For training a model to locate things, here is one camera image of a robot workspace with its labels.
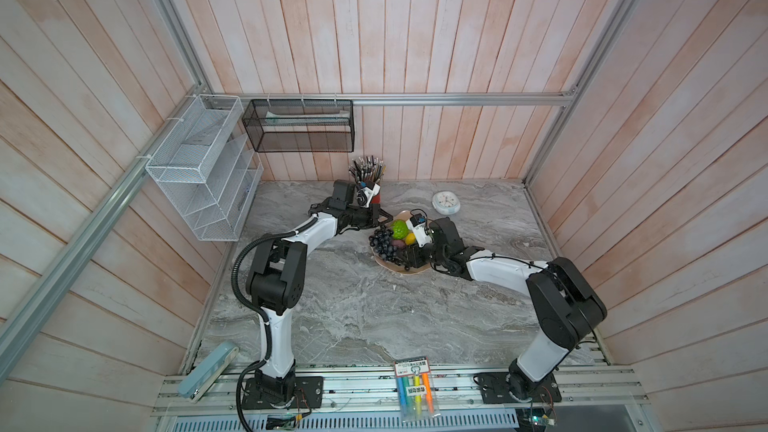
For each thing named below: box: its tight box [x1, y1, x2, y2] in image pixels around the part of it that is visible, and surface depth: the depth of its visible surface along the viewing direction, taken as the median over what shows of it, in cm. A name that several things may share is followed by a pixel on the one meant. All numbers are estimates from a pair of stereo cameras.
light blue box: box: [178, 342, 239, 403], surface depth 76 cm
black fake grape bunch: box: [368, 225, 409, 271], surface depth 94 cm
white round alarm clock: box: [432, 191, 461, 215], surface depth 113 cm
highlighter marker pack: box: [394, 356, 441, 422], surface depth 74 cm
